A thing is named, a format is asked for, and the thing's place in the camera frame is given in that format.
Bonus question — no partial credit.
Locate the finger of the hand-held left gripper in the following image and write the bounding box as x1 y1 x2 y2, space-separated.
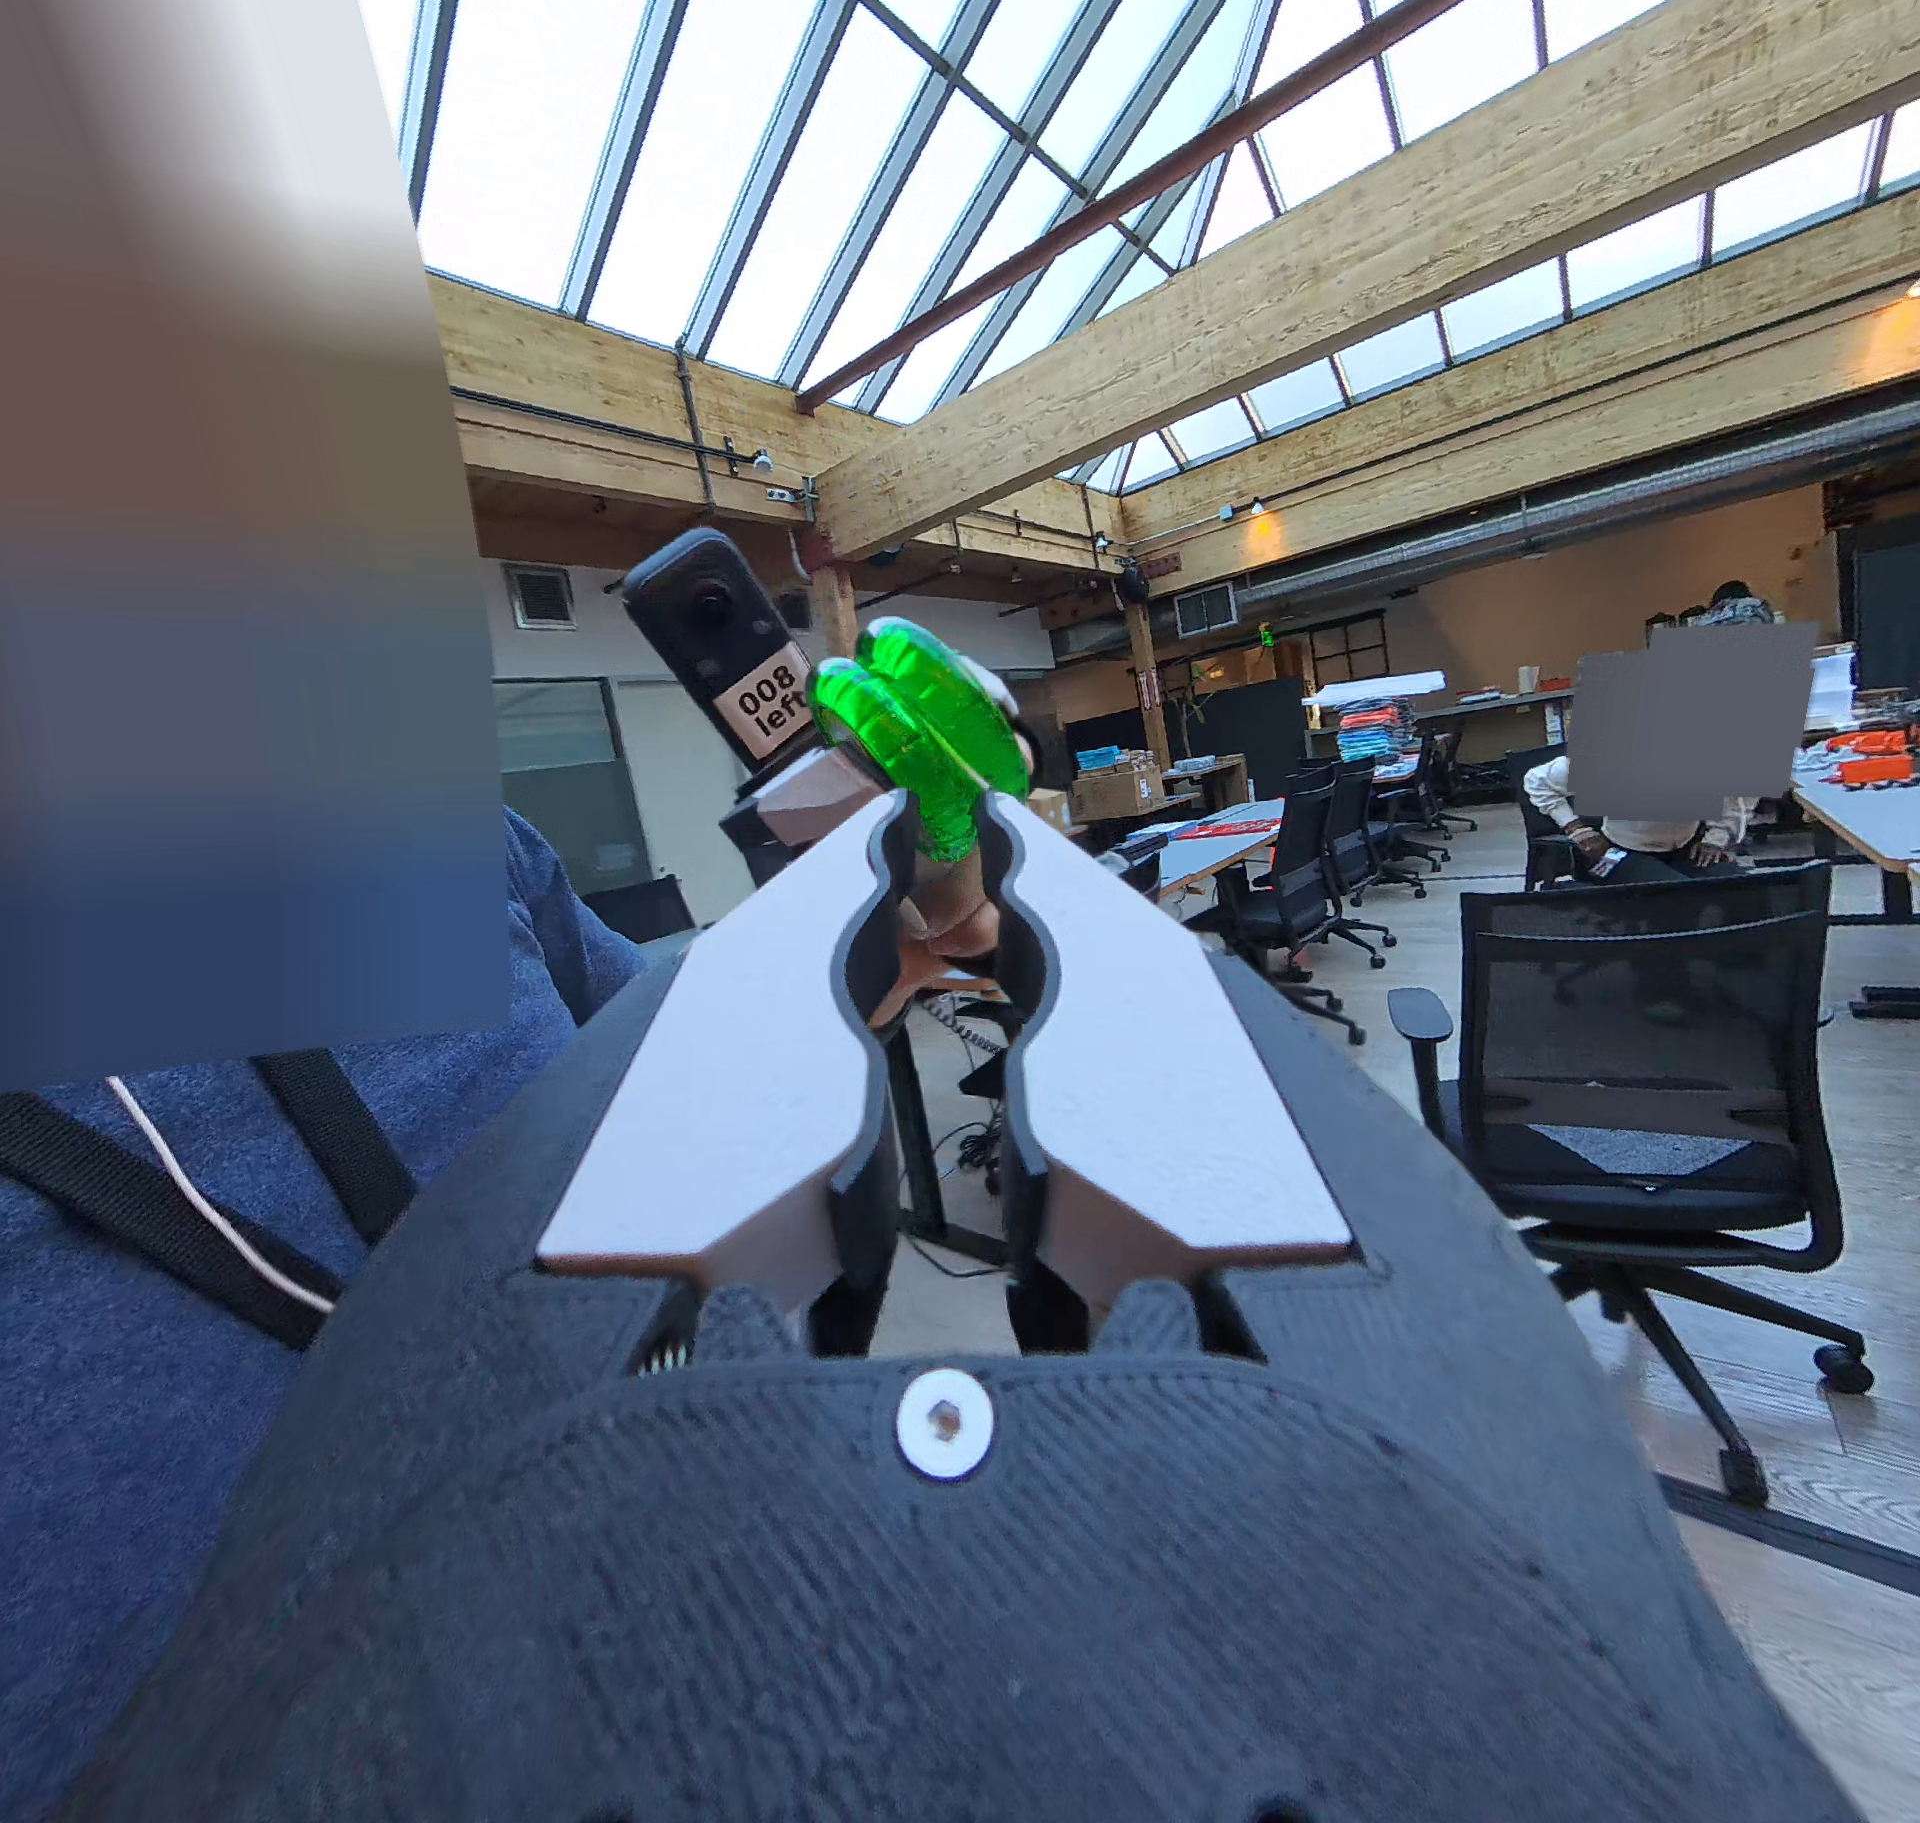
978 684 1047 798
753 747 902 850

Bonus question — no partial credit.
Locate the office desk with red sheet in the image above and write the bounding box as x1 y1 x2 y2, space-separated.
1154 798 1294 902

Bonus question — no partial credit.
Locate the white top office desk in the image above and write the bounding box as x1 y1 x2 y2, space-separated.
1790 774 1920 1022

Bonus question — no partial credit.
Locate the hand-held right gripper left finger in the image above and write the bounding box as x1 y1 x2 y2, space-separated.
534 789 904 1318

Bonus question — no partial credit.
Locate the green yoyo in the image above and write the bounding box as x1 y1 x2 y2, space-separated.
807 616 1037 865

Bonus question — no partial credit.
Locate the rust red ceiling pipe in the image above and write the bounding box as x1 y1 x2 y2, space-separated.
795 0 1615 415

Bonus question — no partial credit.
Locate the silver ventilation duct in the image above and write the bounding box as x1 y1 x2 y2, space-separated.
1245 405 1920 610

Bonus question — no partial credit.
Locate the black floor cable strip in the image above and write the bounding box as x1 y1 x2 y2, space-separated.
1650 1469 1920 1603

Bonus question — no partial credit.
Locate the black shoulder strap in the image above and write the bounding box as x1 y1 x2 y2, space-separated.
253 1047 417 1243
0 1092 348 1348

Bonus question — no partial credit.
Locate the large wooden ceiling beam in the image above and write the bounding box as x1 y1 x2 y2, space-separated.
816 0 1920 559

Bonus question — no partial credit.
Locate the row of black office chairs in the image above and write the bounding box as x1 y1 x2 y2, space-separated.
1220 750 1479 1022

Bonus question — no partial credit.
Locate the thin white cable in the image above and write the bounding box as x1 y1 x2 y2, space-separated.
103 1078 343 1318

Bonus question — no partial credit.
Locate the person's left hand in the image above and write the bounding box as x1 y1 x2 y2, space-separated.
874 833 1008 1027

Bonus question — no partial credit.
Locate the black office chair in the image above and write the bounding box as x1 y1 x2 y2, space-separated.
1385 863 1876 1503

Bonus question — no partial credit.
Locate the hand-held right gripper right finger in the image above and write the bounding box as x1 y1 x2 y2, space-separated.
978 794 1354 1326

